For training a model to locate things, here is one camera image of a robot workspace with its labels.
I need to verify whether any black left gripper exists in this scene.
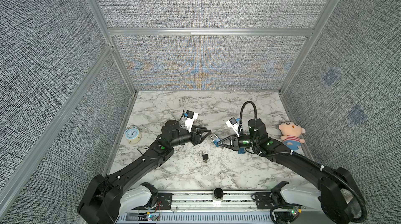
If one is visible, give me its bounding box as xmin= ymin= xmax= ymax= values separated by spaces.
xmin=170 ymin=126 xmax=211 ymax=149

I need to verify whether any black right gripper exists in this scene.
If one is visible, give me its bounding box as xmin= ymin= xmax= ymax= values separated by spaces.
xmin=217 ymin=133 xmax=259 ymax=152

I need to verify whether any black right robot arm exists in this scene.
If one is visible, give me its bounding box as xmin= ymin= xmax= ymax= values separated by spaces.
xmin=214 ymin=118 xmax=368 ymax=224

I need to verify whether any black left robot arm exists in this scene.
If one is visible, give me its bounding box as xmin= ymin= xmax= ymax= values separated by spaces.
xmin=77 ymin=120 xmax=211 ymax=224

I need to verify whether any small black padlock front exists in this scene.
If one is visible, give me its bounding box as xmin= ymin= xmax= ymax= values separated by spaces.
xmin=198 ymin=150 xmax=209 ymax=163

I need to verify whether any pink plush doll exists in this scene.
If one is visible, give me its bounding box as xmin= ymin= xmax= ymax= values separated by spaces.
xmin=278 ymin=122 xmax=306 ymax=151

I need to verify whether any small blue alarm clock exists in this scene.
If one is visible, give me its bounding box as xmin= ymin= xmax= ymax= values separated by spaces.
xmin=124 ymin=127 xmax=142 ymax=145

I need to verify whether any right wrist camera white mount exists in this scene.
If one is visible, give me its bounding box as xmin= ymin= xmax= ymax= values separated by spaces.
xmin=226 ymin=117 xmax=240 ymax=137

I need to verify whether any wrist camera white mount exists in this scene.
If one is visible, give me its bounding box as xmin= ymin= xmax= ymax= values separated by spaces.
xmin=184 ymin=110 xmax=198 ymax=132
xmin=226 ymin=117 xmax=240 ymax=137

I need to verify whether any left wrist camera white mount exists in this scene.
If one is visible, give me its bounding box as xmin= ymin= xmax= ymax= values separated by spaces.
xmin=184 ymin=110 xmax=198 ymax=132

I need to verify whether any black corrugated cable conduit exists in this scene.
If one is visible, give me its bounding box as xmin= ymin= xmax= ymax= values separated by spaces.
xmin=239 ymin=101 xmax=368 ymax=224

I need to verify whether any black knob on rail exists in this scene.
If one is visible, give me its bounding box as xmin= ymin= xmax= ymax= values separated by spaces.
xmin=213 ymin=187 xmax=224 ymax=202

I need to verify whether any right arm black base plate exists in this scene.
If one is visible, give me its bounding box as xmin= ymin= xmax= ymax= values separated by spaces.
xmin=252 ymin=192 xmax=301 ymax=210

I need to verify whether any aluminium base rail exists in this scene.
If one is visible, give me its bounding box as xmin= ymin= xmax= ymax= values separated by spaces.
xmin=114 ymin=186 xmax=325 ymax=224

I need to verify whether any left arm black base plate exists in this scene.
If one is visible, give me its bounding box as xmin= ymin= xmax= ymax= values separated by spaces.
xmin=130 ymin=193 xmax=173 ymax=211

